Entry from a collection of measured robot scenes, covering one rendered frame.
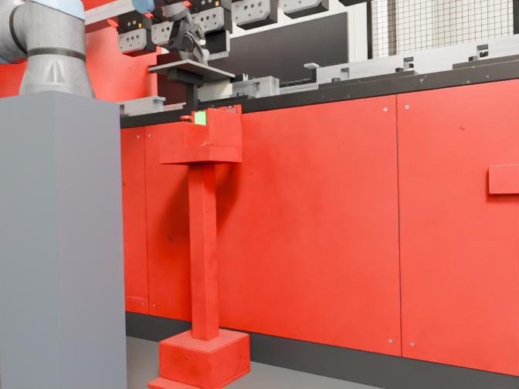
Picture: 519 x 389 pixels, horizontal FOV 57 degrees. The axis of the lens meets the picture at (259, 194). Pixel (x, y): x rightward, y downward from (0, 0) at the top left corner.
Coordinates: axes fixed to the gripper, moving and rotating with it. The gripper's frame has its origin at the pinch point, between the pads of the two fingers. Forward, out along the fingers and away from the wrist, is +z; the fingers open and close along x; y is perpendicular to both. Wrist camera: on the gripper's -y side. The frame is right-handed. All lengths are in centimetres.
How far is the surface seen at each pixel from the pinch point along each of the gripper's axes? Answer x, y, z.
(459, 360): -88, -62, 66
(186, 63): -7.8, -13.9, -8.3
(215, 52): -0.3, 13.6, 0.0
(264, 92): -23.1, -0.2, 12.6
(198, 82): -2.5, -5.7, 2.4
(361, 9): 33, 296, 94
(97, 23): 64, 29, -18
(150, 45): 34.6, 20.8, -5.6
